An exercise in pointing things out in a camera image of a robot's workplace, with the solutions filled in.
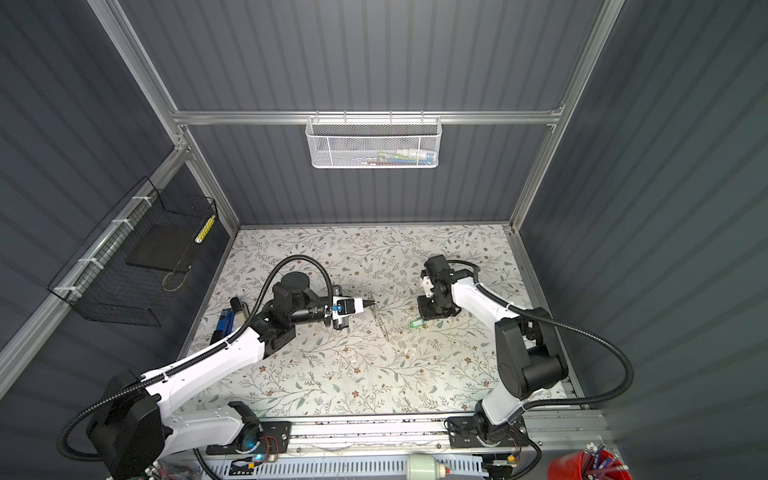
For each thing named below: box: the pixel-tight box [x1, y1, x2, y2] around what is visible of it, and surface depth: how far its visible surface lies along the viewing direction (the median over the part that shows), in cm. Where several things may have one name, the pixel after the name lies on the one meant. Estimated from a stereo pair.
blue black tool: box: [210, 308, 235, 343], surface depth 93 cm
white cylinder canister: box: [406, 454, 446, 480], surface depth 64 cm
